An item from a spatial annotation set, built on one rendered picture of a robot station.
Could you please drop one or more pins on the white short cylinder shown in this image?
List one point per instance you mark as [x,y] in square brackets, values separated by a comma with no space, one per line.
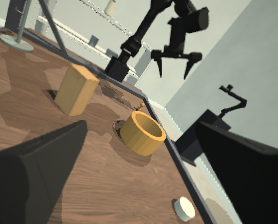
[184,209]

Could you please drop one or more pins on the brown cardboard box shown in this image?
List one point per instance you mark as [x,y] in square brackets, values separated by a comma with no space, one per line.
[76,90]

